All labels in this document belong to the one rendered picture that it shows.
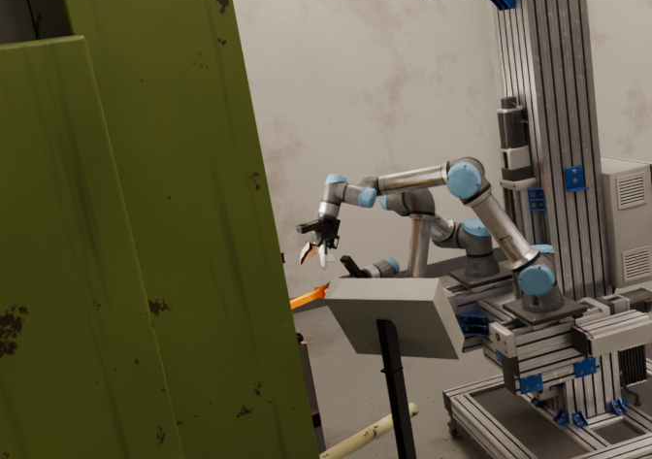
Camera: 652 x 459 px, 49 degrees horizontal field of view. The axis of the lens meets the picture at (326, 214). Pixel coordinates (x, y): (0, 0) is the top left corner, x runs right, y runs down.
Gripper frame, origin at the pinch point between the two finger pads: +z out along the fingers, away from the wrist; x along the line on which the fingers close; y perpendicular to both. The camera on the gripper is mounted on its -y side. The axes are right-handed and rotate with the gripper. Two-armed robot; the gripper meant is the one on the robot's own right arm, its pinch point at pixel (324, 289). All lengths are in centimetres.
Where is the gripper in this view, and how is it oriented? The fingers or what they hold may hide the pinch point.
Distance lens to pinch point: 270.0
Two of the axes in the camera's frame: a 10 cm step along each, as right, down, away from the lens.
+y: 1.8, 9.6, 2.2
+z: -7.8, 2.7, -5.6
